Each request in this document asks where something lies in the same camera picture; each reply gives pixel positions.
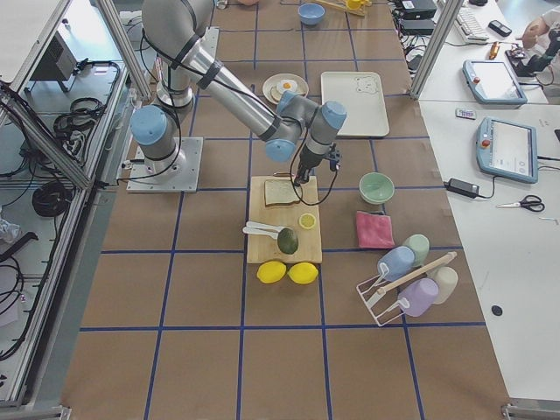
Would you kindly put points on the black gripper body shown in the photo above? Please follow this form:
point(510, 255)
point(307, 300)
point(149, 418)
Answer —
point(308, 160)

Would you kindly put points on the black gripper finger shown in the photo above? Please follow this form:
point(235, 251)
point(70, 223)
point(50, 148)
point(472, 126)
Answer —
point(301, 180)

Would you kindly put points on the white bread slice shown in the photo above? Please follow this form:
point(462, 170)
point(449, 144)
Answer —
point(279, 192)

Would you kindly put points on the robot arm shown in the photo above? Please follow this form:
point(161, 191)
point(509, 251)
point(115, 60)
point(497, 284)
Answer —
point(176, 32)

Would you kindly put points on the bread slice under egg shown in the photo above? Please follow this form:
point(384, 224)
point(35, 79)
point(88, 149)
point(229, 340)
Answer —
point(274, 94)

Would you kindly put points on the cream round plate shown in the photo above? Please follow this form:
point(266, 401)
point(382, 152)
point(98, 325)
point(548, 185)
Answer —
point(303, 88)

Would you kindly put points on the wooden cutting board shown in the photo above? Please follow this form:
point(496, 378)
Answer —
point(262, 248)

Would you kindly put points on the lemon slice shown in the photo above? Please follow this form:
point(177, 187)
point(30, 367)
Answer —
point(307, 221)

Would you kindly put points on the avocado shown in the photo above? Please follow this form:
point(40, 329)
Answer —
point(287, 241)

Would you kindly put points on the white plastic knife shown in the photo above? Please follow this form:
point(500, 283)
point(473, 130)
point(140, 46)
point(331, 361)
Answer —
point(257, 231)

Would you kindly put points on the green bowl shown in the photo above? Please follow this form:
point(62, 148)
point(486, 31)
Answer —
point(376, 188)

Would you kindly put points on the fried egg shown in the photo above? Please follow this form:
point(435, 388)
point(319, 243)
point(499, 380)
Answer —
point(286, 85)

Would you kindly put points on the cream bear serving tray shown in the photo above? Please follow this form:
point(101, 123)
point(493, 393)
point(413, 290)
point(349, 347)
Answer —
point(362, 96)

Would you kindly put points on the pink cloth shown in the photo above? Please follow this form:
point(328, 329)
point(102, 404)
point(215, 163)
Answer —
point(374, 231)

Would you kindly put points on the yellow lemon right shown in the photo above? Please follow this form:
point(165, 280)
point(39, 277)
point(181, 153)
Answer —
point(303, 273)

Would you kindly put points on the yellow lemon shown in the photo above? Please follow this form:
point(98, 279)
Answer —
point(303, 273)
point(271, 272)

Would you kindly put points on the yellow lemon left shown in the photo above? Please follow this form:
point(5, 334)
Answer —
point(271, 272)

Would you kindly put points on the blue cup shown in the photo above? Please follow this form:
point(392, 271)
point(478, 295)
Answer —
point(396, 263)

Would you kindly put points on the green cup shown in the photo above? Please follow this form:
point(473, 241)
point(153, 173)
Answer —
point(420, 246)

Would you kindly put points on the light blue bowl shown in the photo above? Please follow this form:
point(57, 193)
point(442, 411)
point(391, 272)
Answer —
point(311, 13)

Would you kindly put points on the wooden dish rack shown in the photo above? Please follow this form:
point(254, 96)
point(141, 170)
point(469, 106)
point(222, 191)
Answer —
point(340, 5)

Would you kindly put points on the black power adapter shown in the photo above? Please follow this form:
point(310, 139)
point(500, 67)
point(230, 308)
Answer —
point(462, 187)

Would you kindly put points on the yellow cup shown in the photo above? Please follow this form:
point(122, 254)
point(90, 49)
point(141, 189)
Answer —
point(354, 5)

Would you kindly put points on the purple cup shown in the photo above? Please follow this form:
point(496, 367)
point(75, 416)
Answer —
point(418, 297)

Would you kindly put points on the cream cup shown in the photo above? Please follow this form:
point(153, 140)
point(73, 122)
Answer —
point(446, 279)

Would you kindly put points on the teach pendant near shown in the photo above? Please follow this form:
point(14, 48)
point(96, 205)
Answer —
point(507, 149)

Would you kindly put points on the teach pendant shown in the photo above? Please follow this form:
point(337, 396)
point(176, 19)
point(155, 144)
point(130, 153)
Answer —
point(507, 149)
point(493, 82)

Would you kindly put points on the teach pendant far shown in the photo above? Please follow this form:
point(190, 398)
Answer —
point(493, 82)

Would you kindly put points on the scissors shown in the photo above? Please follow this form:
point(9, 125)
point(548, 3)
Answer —
point(531, 202)

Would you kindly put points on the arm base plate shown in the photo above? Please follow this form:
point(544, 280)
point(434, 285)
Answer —
point(177, 173)

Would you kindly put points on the white wire cup rack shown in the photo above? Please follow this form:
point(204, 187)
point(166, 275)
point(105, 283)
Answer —
point(380, 297)

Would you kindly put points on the aluminium frame post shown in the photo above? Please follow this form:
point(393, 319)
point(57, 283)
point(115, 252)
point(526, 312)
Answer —
point(437, 40)

